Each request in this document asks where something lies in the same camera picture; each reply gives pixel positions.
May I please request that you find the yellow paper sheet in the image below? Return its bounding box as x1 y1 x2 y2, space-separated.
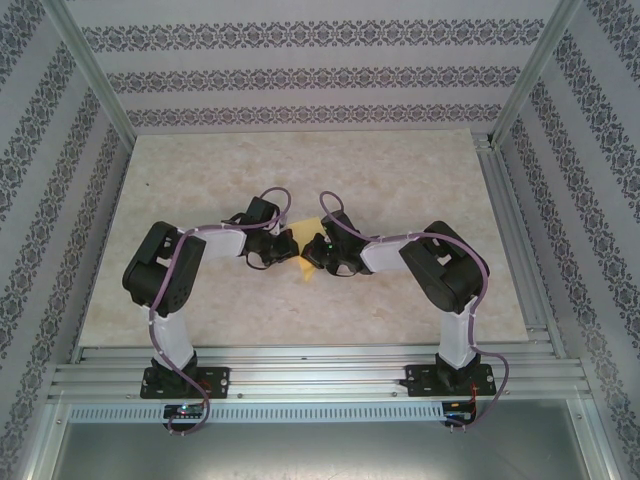
288 217 324 285

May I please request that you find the aluminium frame post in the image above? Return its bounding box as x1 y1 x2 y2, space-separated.
39 0 137 149
489 0 586 149

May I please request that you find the aluminium mounting rail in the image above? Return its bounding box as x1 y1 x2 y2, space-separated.
47 344 594 404

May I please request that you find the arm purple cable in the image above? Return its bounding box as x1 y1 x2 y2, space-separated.
147 187 295 437
319 190 511 431

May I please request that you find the grey sheet metal panel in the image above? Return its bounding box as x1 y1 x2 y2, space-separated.
49 399 601 480

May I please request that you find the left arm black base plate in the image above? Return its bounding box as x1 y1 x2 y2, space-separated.
141 366 232 401

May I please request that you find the slotted grey cable duct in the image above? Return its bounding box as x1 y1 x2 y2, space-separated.
67 403 446 424

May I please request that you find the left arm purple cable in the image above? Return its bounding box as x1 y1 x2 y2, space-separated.
147 187 295 437

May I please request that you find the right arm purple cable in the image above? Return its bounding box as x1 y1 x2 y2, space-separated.
319 190 511 431

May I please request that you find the aluminium side rail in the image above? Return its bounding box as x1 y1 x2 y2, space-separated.
472 130 569 359

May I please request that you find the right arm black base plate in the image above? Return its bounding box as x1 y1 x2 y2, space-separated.
404 363 496 399

